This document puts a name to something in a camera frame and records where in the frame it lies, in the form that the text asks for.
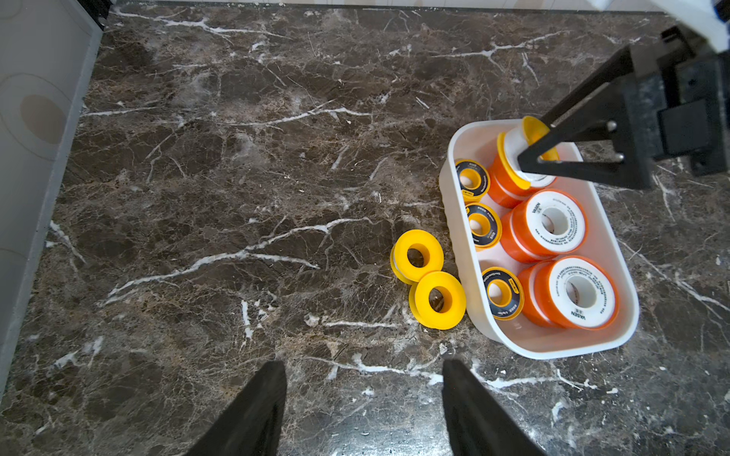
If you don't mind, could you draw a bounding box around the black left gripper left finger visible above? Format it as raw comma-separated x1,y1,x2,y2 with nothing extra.
187,361,287,455

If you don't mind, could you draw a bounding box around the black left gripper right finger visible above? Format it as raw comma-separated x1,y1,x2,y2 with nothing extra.
442,359,544,455

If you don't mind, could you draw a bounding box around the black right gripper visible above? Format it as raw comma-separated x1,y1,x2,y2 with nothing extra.
516,26,729,190

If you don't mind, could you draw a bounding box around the yellow tape roll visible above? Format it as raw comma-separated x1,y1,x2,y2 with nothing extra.
498,116,555,196
390,229,445,285
409,271,467,331

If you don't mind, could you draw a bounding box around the yellow black tape spool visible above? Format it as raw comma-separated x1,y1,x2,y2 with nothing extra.
454,160,490,204
482,267,525,321
465,203,503,250

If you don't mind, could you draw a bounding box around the orange white tape roll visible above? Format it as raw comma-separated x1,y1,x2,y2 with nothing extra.
518,256,620,331
488,153,556,208
500,190,589,263

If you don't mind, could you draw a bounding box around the white plastic storage box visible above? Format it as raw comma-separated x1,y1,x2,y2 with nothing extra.
439,120,640,360

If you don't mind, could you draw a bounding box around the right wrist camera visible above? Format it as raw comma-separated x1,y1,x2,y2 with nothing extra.
586,0,730,53

